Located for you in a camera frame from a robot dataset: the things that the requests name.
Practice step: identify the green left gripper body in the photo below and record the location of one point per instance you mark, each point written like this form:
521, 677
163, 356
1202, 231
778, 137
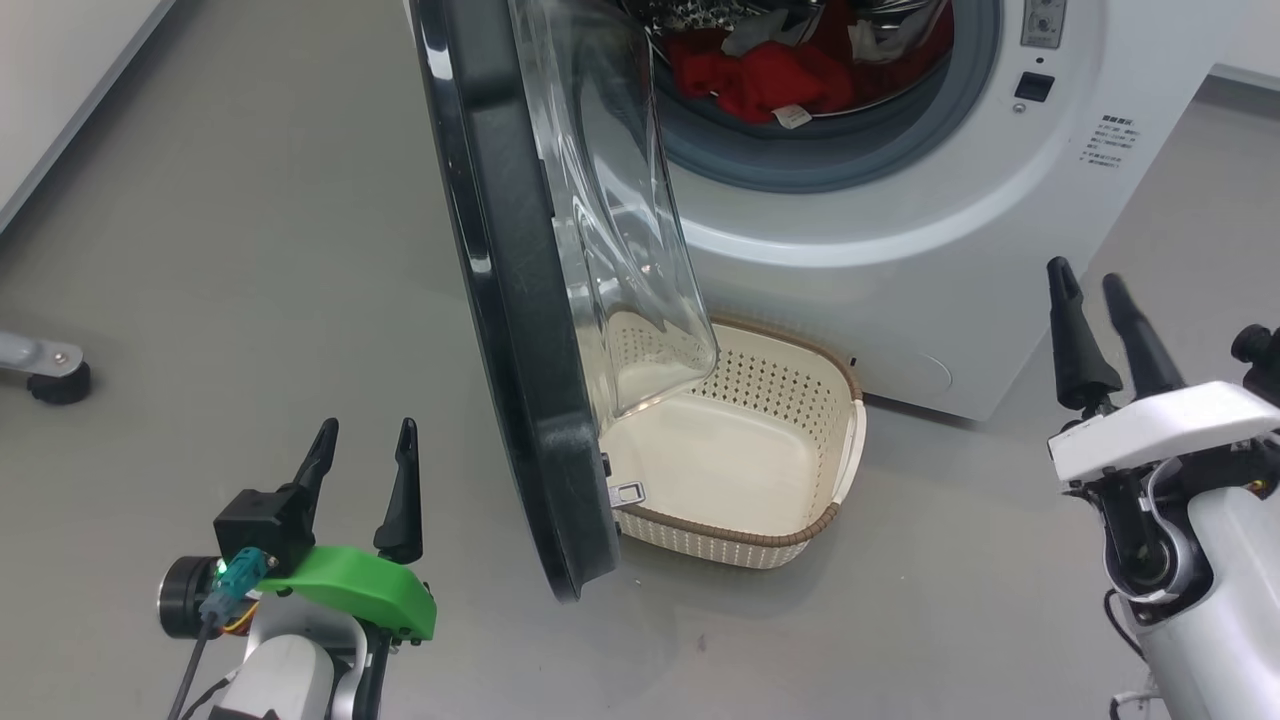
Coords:
365, 590

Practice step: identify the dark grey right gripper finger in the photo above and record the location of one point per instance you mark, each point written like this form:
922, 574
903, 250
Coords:
1078, 345
1142, 345

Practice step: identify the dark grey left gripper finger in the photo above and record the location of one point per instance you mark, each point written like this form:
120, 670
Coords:
404, 500
318, 460

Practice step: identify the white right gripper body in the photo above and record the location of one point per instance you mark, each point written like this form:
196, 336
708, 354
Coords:
1160, 425

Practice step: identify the dark round washing machine door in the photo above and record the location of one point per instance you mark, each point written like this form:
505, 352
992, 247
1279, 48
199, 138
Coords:
520, 300

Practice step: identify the red garment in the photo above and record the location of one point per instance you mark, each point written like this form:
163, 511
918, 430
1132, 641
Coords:
780, 80
900, 75

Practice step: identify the white grey garment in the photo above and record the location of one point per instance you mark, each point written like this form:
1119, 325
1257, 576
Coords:
885, 35

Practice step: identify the leopard print garment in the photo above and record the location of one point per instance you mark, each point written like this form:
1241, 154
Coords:
700, 12

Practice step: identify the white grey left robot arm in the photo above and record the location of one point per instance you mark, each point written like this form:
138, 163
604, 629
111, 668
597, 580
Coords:
285, 672

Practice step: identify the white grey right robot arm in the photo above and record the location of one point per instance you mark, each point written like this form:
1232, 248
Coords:
1220, 600

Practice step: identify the white front-load washing machine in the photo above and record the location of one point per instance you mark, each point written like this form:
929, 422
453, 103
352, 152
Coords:
900, 250

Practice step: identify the cream perforated laundry basket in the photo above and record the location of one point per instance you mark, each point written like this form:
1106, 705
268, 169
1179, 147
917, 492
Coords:
745, 470

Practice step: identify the grey metal caster foot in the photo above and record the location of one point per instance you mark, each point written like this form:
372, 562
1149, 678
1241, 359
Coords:
45, 370

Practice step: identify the white partition panel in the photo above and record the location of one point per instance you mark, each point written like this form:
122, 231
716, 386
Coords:
1250, 40
60, 70

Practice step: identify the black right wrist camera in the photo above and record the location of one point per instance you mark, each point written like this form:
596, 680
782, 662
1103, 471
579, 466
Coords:
1258, 360

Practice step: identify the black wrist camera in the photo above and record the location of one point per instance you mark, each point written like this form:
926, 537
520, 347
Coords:
190, 598
1258, 360

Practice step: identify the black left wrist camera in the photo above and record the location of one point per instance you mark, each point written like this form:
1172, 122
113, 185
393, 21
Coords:
190, 598

